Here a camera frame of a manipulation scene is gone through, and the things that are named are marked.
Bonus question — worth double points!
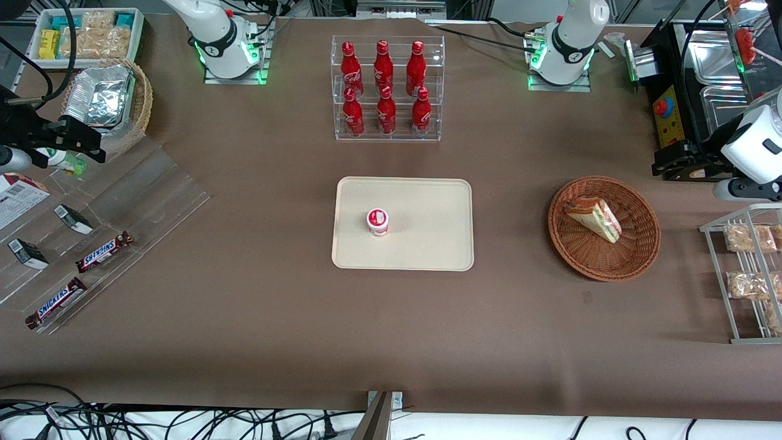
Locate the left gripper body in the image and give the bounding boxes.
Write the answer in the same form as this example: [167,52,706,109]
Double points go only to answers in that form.
[672,141,734,182]

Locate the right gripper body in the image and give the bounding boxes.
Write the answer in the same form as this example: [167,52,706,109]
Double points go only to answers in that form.
[0,115,69,168]

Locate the triangle sandwich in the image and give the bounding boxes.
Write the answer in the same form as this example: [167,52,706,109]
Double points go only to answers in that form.
[563,197,623,244]

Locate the silver foil tray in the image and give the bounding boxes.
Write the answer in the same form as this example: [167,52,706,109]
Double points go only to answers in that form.
[64,66,136,128]

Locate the steel oven tray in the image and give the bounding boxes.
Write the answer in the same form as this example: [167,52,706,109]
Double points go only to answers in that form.
[687,27,750,87]
[699,86,751,133]

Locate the tan deep wicker basket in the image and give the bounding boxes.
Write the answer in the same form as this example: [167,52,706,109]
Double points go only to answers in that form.
[60,58,153,157]

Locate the round brown wicker basket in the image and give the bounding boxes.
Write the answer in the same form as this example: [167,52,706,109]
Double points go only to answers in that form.
[548,176,662,282]

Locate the beige plastic tray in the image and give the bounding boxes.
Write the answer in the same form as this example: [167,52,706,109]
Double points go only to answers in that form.
[332,177,475,271]

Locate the green white bottle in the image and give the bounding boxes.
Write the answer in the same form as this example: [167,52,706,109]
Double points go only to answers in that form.
[35,147,88,177]

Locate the yellow emergency stop box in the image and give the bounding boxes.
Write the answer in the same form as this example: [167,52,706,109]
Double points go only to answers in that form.
[652,84,681,149]

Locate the red white carton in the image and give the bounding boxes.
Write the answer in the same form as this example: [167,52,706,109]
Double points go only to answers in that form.
[0,173,51,231]

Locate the small black white box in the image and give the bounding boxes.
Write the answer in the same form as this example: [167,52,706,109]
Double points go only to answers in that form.
[7,238,49,270]
[54,204,94,235]

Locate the clear acrylic display stand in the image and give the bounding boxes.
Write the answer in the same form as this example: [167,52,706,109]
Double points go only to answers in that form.
[0,136,211,336]

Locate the clear cracker bag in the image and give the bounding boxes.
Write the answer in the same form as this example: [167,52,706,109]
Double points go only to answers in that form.
[82,10,117,31]
[60,27,132,60]

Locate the yellow snack packet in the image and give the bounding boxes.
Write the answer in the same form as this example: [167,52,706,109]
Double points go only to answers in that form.
[39,29,62,61]

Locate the silver metal block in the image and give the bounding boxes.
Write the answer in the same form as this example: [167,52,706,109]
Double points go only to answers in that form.
[623,39,658,84]

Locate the black oven appliance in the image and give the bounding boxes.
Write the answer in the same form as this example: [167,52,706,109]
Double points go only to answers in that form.
[638,18,782,151]

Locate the Snickers chocolate bar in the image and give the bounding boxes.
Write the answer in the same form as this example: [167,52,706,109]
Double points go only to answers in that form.
[75,231,134,273]
[25,277,87,330]

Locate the white plastic bin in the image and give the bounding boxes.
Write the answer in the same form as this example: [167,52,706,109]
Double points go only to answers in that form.
[27,8,145,70]

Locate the red candy on stick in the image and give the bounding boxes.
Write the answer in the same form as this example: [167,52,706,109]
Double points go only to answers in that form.
[733,27,782,67]

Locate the brown table cover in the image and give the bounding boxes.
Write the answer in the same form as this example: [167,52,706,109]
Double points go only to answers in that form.
[0,13,782,422]

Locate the red cola bottle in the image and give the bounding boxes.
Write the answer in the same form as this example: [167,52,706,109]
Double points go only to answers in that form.
[376,86,397,136]
[373,40,395,92]
[340,41,364,98]
[342,87,365,138]
[411,87,432,137]
[406,40,427,97]

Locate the clear acrylic bottle rack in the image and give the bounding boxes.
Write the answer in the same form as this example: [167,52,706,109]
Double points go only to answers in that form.
[331,35,445,142]

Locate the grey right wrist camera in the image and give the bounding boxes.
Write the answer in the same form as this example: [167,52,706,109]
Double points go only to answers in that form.
[0,145,33,174]

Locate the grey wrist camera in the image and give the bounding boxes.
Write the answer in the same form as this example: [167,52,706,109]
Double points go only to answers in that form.
[712,178,782,203]
[0,145,33,174]

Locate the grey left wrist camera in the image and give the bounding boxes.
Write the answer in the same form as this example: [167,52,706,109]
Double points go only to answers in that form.
[712,178,782,203]

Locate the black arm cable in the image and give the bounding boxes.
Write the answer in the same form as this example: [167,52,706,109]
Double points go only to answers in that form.
[677,0,734,147]
[0,0,78,114]

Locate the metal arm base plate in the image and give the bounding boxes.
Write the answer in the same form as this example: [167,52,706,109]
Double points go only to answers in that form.
[203,17,271,86]
[527,24,593,93]

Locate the grey metal wire rack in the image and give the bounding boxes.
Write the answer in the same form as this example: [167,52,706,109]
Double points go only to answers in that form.
[699,203,782,345]

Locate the black base cable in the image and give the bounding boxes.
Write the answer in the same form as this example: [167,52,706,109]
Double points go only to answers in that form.
[426,17,546,54]

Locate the metal camera post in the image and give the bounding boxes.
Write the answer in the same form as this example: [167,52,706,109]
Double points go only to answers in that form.
[351,391,404,440]

